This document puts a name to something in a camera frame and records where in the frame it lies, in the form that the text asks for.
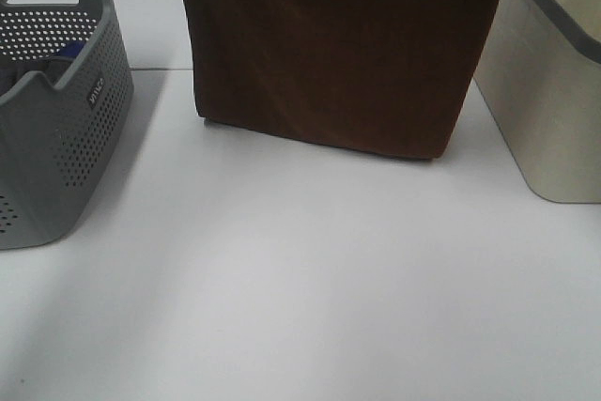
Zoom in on brown towel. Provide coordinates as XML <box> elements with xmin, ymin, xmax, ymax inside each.
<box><xmin>183</xmin><ymin>0</ymin><xmax>500</xmax><ymax>160</ymax></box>

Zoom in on grey perforated plastic basket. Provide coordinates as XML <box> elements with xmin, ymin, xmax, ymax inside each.
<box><xmin>1</xmin><ymin>0</ymin><xmax>133</xmax><ymax>250</ymax></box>

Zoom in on blue cloth in basket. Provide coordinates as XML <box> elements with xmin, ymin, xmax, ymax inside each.
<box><xmin>54</xmin><ymin>40</ymin><xmax>85</xmax><ymax>59</ymax></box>

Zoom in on beige plastic basket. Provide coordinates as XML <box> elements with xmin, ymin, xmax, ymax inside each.
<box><xmin>474</xmin><ymin>0</ymin><xmax>600</xmax><ymax>204</ymax></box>

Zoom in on grey cloth in basket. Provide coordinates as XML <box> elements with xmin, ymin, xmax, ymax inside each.
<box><xmin>1</xmin><ymin>56</ymin><xmax>72</xmax><ymax>95</ymax></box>

